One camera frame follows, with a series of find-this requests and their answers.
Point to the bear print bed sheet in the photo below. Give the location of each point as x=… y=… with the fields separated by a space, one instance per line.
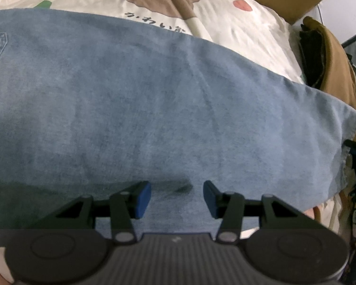
x=240 y=35

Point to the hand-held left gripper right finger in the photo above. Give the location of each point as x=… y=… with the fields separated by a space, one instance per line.
x=210 y=197

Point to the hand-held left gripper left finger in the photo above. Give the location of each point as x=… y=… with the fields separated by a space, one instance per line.
x=144 y=199

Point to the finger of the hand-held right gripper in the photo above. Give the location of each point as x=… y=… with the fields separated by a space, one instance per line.
x=354 y=147

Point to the brown folded cloth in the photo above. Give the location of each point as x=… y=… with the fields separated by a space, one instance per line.
x=338 y=71

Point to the blue denim pants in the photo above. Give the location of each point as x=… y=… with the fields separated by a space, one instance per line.
x=136 y=95

